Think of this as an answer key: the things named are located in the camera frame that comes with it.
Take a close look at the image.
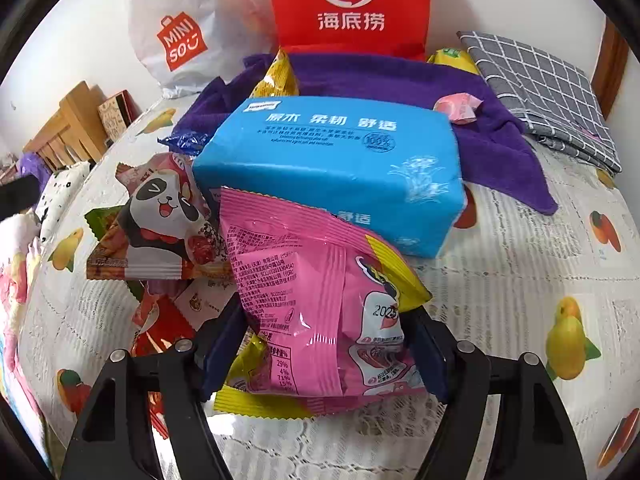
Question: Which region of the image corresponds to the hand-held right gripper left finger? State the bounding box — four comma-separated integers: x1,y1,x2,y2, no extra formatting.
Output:
60,292,246,480

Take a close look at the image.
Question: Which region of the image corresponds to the fruit print tablecloth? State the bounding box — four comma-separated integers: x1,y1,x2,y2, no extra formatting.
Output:
0,95,640,480

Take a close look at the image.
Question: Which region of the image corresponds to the yellow and green snack packet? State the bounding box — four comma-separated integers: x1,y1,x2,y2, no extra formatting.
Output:
426,47,485,77

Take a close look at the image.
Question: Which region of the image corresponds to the blue candy packet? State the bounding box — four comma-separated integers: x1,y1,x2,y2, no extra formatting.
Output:
156,130,211,157

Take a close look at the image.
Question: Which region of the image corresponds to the patterned box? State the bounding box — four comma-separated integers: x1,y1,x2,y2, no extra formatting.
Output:
96,91,143,143

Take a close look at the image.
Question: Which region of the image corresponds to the pink and yellow snack packet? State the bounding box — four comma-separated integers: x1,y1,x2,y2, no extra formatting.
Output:
212,186,433,420

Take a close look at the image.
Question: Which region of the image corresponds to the wooden headboard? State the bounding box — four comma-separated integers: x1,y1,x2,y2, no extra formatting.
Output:
22,80,108,171

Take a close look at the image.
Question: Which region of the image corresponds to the red paper bag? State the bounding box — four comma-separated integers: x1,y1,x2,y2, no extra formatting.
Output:
263,0,432,62

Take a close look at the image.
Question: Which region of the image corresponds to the black object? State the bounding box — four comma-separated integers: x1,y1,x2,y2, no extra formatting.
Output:
0,175,41,221

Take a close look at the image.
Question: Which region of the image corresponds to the green and orange snack packet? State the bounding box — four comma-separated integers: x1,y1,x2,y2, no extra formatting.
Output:
84,206,133,281

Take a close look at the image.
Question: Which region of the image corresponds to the small pink candy packet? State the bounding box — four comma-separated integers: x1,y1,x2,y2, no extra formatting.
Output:
432,91,485,125

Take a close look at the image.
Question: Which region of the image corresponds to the grey checked cloth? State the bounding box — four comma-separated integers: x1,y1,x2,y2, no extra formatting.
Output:
456,30,623,177

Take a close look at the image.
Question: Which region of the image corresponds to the purple towel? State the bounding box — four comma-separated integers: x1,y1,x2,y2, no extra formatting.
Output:
172,51,559,216

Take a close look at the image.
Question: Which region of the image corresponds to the white round logo snack packet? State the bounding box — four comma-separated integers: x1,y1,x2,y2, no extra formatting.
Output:
172,277,238,331

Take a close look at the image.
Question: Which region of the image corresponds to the white plastic bag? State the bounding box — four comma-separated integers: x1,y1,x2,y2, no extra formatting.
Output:
122,0,278,100

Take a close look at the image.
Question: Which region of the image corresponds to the red snack packet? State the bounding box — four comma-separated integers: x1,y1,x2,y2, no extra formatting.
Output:
131,292,196,356

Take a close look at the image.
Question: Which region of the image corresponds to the white spotted pillow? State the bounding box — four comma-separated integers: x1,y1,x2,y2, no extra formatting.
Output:
35,160,93,243

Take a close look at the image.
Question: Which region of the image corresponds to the yellow foil snack packet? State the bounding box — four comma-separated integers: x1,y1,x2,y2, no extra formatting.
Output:
248,49,300,100

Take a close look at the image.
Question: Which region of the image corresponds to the blue tissue pack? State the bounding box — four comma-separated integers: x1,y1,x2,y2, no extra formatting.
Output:
191,95,468,260

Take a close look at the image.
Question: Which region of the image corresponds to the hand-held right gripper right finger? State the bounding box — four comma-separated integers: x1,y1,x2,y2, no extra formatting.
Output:
400,305,586,480

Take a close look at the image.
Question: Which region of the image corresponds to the panda print snack packet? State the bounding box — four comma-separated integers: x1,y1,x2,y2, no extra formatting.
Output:
115,154,233,281

